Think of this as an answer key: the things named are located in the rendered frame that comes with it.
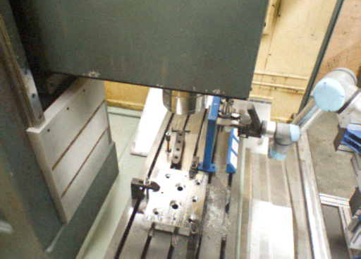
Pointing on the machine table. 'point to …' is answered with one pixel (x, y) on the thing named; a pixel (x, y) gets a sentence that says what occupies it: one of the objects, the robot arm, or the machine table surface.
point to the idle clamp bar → (178, 149)
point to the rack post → (208, 150)
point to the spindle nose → (183, 101)
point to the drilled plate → (180, 226)
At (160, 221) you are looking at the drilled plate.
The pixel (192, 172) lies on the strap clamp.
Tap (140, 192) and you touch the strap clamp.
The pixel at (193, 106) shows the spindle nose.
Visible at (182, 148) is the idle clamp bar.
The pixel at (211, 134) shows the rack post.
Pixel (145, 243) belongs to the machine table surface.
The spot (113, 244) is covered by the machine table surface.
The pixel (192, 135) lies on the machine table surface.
